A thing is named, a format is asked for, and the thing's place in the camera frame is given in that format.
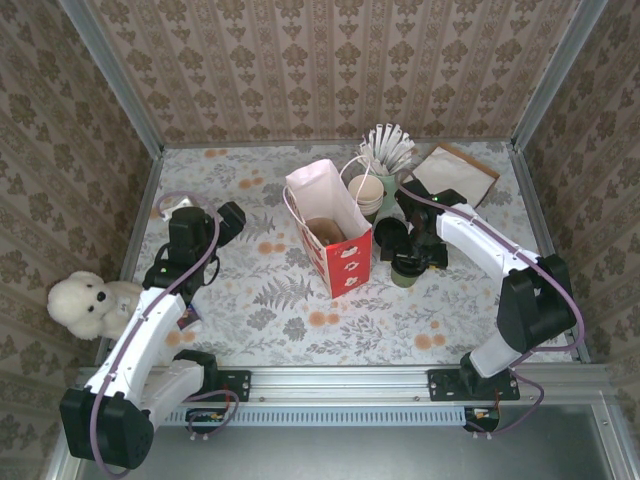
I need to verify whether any black cup lid stack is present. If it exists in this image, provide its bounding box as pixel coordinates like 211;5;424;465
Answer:
373;215;407;249

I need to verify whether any green paper coffee cup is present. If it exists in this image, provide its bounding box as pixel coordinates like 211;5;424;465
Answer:
390;264;426;289

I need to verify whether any red white paper gift bag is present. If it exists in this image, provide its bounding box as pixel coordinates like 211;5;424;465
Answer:
283;155;389;300

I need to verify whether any brown pulp cup carrier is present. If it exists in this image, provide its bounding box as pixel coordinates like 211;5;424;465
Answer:
304;217;346;247

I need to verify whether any small blue card pack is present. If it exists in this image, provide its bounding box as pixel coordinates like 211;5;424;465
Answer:
177;304;202;331

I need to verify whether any mint green holder cup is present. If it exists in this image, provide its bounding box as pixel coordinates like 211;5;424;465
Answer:
374;169;404;206

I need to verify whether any green paper cup stack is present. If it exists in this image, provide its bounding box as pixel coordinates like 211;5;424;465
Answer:
347;173;385;225

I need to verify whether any white paper napkin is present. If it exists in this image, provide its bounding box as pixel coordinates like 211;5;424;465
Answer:
413;148;494;204

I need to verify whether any white wrapped stirrer bundle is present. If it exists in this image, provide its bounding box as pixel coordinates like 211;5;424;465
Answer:
355;122;417;176

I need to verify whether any floral table cover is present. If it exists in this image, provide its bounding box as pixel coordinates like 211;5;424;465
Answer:
110;142;574;369

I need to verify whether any white teddy bear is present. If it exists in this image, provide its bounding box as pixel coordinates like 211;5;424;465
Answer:
47;269;146;342

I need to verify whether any grey metal panel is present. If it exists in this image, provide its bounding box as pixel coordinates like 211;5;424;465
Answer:
74;424;616;480

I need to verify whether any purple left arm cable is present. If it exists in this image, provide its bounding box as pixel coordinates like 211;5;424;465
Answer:
92;192;221;476

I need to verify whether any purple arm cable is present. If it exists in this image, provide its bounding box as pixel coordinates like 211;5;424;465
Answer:
92;192;221;476
394;172;586;439

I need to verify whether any aluminium frame side rail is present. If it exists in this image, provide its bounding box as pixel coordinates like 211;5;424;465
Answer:
94;147;166;369
508;144;590;365

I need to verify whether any aluminium frame back rail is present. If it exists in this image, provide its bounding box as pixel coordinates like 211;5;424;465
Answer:
160;141;515;150

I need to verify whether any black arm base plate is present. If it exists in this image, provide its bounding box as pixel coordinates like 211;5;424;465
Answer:
427;368;521;403
209;368;251;403

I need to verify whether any aluminium front rail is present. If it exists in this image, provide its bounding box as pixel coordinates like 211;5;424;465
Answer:
74;364;614;406

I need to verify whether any black connector box with wires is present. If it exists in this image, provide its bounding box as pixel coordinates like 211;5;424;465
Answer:
185;407;226;434
462;405;502;434

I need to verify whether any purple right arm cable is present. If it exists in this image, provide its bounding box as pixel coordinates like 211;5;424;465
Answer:
394;172;586;439

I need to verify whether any aluminium frame post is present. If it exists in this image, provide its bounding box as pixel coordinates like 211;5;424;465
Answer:
58;0;166;157
509;0;610;151

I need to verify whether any grey slotted cable duct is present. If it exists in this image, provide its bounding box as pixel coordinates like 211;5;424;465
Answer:
92;405;469;427

